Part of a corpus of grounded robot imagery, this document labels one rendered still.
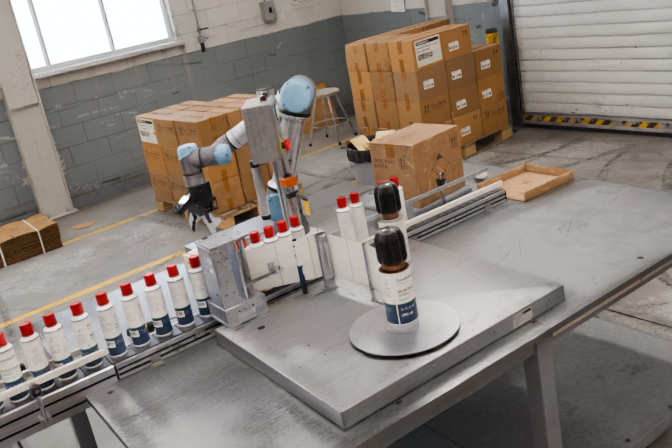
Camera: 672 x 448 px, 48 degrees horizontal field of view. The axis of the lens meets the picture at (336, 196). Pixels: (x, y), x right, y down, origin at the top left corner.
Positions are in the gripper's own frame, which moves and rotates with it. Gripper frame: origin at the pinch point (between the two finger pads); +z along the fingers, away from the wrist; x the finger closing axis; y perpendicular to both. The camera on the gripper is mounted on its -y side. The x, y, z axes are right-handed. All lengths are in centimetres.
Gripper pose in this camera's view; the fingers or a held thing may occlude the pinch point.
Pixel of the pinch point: (203, 235)
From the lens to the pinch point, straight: 295.6
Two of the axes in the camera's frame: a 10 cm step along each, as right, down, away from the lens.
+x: -7.0, -0.9, 7.1
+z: 1.8, 9.4, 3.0
